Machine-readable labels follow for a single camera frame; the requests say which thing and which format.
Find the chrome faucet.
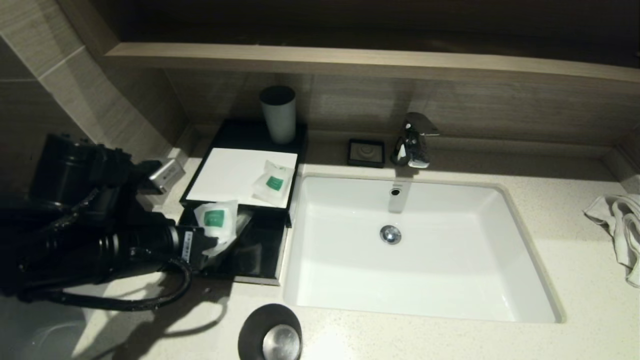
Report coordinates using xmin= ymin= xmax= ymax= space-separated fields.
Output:
xmin=390 ymin=113 xmax=440 ymax=169

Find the white towel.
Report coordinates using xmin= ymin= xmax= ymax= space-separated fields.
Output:
xmin=582 ymin=194 xmax=640 ymax=288

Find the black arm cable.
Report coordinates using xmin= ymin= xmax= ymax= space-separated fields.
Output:
xmin=20 ymin=250 xmax=194 ymax=312

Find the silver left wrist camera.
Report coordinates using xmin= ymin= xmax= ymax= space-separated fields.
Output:
xmin=147 ymin=158 xmax=186 ymax=194

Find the chrome drain plug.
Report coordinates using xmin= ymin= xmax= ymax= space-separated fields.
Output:
xmin=379 ymin=225 xmax=402 ymax=246

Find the grey cup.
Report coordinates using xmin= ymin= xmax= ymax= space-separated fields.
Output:
xmin=259 ymin=86 xmax=297 ymax=145

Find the white ribbed mat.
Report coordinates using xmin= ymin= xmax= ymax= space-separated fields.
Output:
xmin=186 ymin=148 xmax=299 ymax=209

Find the grey toilet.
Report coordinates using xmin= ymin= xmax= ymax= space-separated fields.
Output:
xmin=0 ymin=300 xmax=88 ymax=360

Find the black plastic tray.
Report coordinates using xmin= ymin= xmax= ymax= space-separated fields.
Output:
xmin=177 ymin=206 xmax=290 ymax=287

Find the black soap dish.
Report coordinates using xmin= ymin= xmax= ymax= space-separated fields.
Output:
xmin=347 ymin=139 xmax=386 ymax=169

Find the black amenity tray with drawer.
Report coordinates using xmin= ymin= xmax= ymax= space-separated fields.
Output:
xmin=179 ymin=119 xmax=309 ymax=228

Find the small square packet green label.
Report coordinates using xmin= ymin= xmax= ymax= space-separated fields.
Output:
xmin=193 ymin=200 xmax=240 ymax=257
xmin=251 ymin=160 xmax=296 ymax=207

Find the wooden wall shelf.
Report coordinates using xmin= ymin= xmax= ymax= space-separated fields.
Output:
xmin=107 ymin=43 xmax=640 ymax=86

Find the white sink basin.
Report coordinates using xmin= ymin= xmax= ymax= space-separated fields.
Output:
xmin=283 ymin=172 xmax=566 ymax=323

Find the round black dish metal centre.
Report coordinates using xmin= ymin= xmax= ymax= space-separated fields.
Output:
xmin=238 ymin=302 xmax=304 ymax=360

